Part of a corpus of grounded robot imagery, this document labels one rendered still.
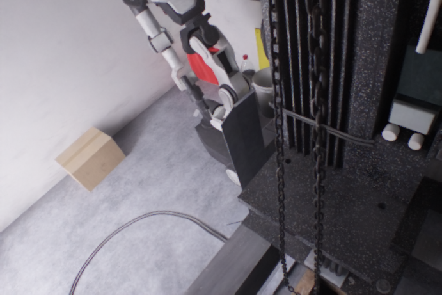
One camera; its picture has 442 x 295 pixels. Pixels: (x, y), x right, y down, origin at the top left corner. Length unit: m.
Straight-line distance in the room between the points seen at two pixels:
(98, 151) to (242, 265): 1.66
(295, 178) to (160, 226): 1.31
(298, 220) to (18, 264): 2.20
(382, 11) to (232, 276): 0.89
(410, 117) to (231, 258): 0.74
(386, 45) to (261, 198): 0.54
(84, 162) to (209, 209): 1.05
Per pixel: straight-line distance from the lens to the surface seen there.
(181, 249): 1.91
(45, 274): 2.40
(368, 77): 0.65
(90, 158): 2.40
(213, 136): 2.12
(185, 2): 1.59
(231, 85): 1.65
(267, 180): 0.92
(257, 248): 1.08
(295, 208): 0.86
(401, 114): 0.71
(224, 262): 1.08
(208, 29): 1.62
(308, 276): 1.72
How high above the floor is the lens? 1.66
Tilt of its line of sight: 45 degrees down
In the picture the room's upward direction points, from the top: 18 degrees counter-clockwise
